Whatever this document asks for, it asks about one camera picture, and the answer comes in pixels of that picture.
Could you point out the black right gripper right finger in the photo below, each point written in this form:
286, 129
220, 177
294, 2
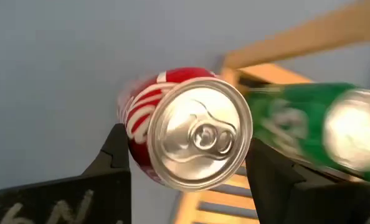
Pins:
281, 199

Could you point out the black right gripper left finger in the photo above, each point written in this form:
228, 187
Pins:
104, 193

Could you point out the green Sprite can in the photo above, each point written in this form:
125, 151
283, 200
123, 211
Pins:
297, 118

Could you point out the red Coca-Cola can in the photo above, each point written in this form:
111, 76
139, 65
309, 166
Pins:
200, 133

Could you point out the slatted wooden shelf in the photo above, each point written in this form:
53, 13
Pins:
312, 34

